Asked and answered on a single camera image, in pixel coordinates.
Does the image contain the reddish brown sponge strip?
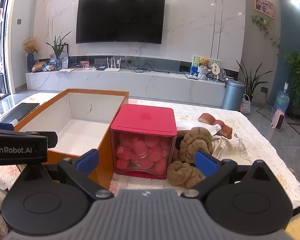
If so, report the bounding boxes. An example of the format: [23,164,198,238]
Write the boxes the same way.
[198,113,233,139]

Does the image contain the framed wall picture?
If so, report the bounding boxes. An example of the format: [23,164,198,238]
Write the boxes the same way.
[253,0,276,19]

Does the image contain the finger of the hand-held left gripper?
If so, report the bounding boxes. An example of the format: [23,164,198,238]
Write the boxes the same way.
[0,122,15,132]

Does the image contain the white plastic bag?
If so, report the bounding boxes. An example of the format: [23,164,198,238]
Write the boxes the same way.
[180,121,248,159]

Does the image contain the woven pastel basket bag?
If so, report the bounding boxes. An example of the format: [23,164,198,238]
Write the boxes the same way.
[240,94,252,114]

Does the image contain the brown bread ornament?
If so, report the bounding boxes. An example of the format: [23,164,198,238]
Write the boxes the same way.
[32,61,48,73]

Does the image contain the dried yellow flowers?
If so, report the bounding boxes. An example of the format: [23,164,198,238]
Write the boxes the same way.
[22,37,39,55]

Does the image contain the black wall television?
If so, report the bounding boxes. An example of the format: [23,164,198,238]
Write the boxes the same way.
[76,0,166,45]

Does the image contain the green printed picture board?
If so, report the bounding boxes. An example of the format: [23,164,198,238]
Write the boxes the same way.
[191,55,221,77]

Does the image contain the blue water jug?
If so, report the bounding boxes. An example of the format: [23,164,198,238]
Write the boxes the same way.
[272,82,290,113]

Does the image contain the green plant in glass vase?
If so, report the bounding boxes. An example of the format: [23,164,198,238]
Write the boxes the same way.
[45,31,72,71]

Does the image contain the red lidded clear storage box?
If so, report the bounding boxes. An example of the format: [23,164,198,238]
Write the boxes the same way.
[110,104,178,180]

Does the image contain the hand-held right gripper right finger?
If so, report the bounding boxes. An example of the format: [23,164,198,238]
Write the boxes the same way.
[180,149,282,201]

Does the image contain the brown teddy bear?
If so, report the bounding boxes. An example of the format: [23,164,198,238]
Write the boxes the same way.
[198,57,211,81]

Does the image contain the white router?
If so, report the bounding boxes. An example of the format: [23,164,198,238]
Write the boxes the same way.
[104,57,122,72]

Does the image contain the pink space heater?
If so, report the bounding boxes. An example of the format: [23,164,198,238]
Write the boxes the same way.
[271,108,286,131]

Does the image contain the bushy green cabinet plant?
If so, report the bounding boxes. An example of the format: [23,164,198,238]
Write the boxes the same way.
[283,49,300,105]

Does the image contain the black flat pad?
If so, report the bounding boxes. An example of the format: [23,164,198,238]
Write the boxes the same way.
[11,103,41,124]

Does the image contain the brown towel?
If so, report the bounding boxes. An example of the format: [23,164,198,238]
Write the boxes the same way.
[167,160,206,189]
[177,127,215,163]

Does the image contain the black cables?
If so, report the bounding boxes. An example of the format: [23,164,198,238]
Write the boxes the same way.
[127,63,171,75]

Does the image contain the orange cardboard box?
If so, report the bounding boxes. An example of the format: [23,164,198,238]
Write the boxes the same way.
[14,88,129,190]

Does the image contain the blue grey trash bin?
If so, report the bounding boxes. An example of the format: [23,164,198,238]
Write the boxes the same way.
[221,79,246,111]

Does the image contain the tall leafy potted plant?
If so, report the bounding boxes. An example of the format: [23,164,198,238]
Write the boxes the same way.
[236,60,266,101]

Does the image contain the hanging vine plant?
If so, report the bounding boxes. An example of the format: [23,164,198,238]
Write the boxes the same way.
[251,14,281,51]

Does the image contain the glass sliding door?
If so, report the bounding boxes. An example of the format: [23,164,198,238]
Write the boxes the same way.
[0,0,16,103]

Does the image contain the white round ornament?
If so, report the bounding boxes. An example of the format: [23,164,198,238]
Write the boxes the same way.
[210,63,221,78]

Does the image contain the dark blue vase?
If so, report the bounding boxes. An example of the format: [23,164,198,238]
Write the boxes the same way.
[27,53,36,73]

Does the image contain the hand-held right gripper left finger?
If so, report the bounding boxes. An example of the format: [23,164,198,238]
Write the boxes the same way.
[14,149,114,201]

